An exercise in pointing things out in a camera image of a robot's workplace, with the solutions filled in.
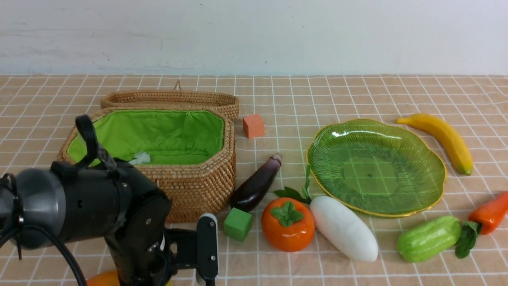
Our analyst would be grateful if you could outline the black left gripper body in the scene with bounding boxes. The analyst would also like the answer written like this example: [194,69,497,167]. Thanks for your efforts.
[105,188,171,286]

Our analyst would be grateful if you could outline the orange yellow mango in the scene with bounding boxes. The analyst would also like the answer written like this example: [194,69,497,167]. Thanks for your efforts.
[86,271,173,286]

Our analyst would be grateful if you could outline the dark purple eggplant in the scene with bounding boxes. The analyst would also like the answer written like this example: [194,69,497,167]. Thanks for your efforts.
[230,153,282,213]

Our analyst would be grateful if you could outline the orange persimmon green leaf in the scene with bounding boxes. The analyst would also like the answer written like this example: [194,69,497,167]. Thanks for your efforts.
[261,197,316,252]

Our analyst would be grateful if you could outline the white radish green leaves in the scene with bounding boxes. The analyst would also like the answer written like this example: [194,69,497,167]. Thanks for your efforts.
[274,165,379,262]

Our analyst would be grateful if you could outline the yellow banana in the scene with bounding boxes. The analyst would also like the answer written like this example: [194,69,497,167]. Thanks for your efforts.
[396,113,474,176]

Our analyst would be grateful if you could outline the orange carrot green leaves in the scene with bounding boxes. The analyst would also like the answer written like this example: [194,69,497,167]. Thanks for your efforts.
[455,192,508,259]

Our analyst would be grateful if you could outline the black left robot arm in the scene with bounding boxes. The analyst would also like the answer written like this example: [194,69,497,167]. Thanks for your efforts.
[1,162,171,286]

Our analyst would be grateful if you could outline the green foam cube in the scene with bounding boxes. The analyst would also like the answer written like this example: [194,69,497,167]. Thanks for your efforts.
[223,208,253,242]

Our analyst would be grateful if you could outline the woven wicker basket green lining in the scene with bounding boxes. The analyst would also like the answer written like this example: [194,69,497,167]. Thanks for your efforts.
[57,106,237,227]

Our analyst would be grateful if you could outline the orange foam cube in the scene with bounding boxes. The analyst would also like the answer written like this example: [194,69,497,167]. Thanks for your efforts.
[242,114,265,138]

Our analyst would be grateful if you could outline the woven wicker basket lid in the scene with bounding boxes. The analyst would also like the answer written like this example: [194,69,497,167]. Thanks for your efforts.
[100,80,239,121]

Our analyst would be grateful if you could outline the beige checkered tablecloth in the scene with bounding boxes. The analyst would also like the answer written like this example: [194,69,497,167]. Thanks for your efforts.
[0,75,508,286]

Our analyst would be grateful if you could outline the green glass leaf plate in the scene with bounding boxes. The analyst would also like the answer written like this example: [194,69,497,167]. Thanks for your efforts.
[306,119,447,218]

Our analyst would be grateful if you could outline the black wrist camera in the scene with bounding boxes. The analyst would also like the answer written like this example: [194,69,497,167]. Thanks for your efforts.
[165,213,219,286]

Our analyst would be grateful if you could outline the black camera cable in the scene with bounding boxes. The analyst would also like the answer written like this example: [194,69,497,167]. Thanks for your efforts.
[0,115,119,286]

